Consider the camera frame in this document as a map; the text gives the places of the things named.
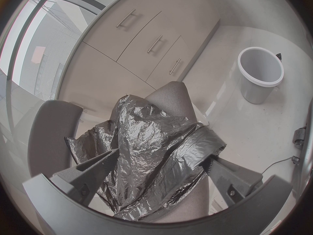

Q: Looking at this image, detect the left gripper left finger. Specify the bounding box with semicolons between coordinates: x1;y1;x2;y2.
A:
50;149;120;206

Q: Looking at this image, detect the beige cabinet with drawers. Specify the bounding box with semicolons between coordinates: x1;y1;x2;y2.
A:
57;0;222;114

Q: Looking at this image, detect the window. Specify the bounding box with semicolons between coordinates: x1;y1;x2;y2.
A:
0;0;107;102

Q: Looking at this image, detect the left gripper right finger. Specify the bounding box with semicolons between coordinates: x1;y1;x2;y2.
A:
202;155;263;209

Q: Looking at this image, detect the black plastic bag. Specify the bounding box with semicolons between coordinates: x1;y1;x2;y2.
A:
64;94;227;222

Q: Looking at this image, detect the white trash bin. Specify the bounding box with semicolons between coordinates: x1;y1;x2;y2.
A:
238;47;284;105

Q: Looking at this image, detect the grey padded white chair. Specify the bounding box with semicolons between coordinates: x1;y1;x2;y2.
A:
27;81;211;223

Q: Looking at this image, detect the thin grey cable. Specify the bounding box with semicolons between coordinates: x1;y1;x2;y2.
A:
261;156;300;175

